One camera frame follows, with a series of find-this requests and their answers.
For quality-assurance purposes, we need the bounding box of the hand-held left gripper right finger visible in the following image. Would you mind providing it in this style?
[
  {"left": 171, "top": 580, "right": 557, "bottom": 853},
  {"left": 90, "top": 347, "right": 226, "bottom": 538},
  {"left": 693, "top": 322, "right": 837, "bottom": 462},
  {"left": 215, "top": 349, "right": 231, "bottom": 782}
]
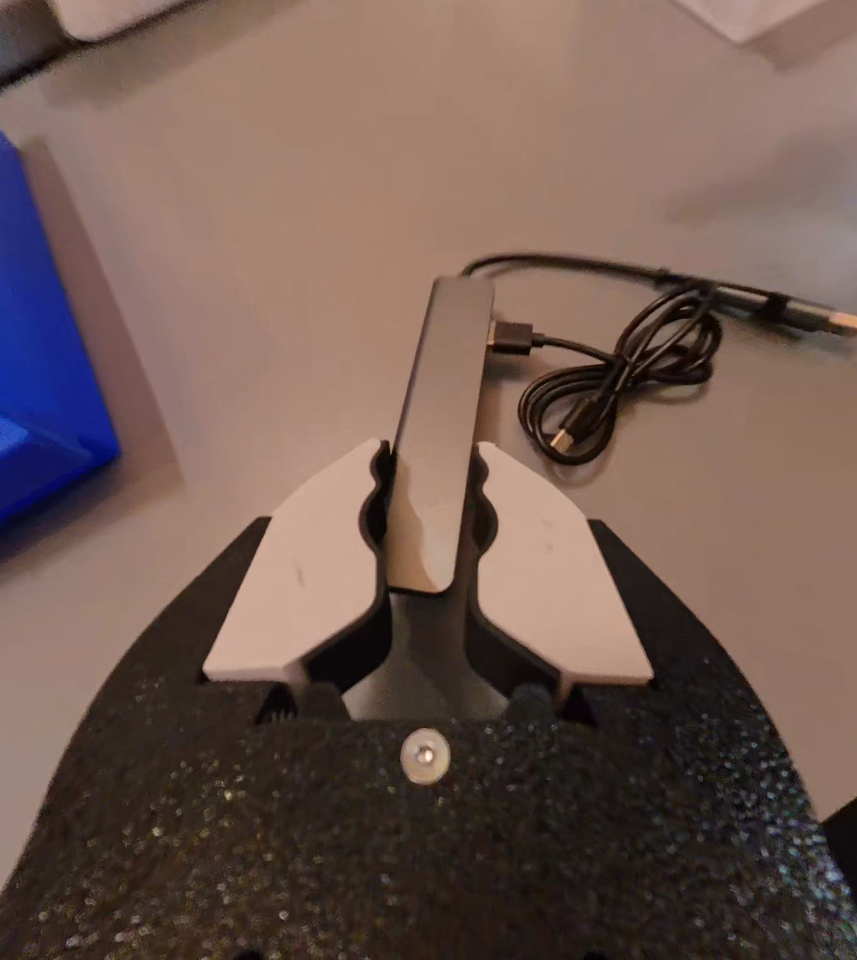
[{"left": 464, "top": 441, "right": 656, "bottom": 710}]

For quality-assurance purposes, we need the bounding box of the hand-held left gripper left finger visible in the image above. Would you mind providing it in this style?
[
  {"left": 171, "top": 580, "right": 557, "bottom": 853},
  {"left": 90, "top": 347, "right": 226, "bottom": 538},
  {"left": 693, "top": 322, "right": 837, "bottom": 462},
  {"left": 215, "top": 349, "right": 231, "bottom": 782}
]
[{"left": 202, "top": 437, "right": 394, "bottom": 690}]

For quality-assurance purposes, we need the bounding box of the grey usb hub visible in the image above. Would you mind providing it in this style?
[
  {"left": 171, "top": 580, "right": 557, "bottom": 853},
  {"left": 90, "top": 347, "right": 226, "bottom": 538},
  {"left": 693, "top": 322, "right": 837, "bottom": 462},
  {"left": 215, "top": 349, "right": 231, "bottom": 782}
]
[{"left": 385, "top": 276, "right": 497, "bottom": 597}]

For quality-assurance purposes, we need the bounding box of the black usb cable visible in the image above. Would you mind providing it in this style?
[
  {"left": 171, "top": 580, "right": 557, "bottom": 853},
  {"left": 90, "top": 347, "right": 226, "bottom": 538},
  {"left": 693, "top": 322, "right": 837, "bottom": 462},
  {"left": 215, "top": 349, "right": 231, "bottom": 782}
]
[{"left": 490, "top": 281, "right": 724, "bottom": 466}]

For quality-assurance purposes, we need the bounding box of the black hub cable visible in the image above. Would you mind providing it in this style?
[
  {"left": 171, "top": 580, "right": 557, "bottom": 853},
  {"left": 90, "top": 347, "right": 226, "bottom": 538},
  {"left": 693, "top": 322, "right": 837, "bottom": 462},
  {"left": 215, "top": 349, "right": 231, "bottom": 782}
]
[{"left": 462, "top": 255, "right": 857, "bottom": 339}]

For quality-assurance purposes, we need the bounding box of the grey desk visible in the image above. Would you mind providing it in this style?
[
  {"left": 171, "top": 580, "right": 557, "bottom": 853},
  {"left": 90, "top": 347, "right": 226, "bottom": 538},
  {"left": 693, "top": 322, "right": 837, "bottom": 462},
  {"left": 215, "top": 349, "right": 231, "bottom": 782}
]
[{"left": 0, "top": 0, "right": 857, "bottom": 826}]

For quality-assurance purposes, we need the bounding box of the blue plastic bin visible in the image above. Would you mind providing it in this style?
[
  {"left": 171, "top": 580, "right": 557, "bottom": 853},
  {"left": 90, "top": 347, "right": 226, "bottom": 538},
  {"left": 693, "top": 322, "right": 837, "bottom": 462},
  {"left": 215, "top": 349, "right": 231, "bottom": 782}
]
[{"left": 0, "top": 71, "right": 122, "bottom": 560}]

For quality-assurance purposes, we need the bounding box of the white object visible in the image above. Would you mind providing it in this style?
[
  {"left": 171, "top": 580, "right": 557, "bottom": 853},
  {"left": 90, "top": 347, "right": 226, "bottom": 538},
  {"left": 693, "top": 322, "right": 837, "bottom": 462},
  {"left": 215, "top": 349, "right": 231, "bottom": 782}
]
[{"left": 53, "top": 0, "right": 201, "bottom": 42}]

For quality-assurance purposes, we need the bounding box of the printed paper sheet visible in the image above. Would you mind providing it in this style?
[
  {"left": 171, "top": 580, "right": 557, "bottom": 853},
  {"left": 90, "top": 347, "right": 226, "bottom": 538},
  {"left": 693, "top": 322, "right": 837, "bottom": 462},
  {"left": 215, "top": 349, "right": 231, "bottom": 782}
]
[{"left": 668, "top": 0, "right": 857, "bottom": 46}]

